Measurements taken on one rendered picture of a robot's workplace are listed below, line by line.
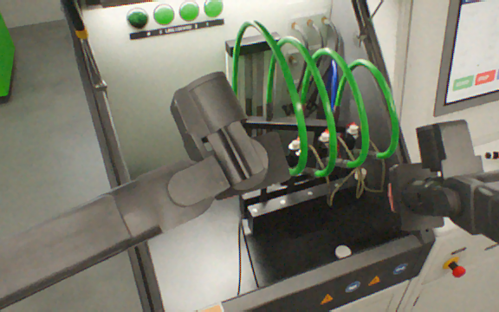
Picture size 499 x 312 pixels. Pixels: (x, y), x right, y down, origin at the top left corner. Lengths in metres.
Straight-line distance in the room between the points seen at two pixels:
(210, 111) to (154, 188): 0.10
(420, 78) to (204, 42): 0.55
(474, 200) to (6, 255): 0.45
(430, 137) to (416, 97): 0.57
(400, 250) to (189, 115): 0.75
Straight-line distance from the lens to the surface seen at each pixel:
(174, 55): 1.08
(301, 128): 0.73
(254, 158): 0.42
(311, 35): 1.20
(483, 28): 1.23
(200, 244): 1.17
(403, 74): 1.11
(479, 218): 0.50
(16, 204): 2.73
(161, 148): 1.23
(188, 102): 0.43
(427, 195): 0.61
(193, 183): 0.39
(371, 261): 1.03
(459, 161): 0.57
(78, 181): 2.71
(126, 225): 0.39
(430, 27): 1.11
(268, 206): 1.05
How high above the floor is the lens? 1.77
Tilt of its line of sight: 42 degrees down
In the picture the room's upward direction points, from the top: straight up
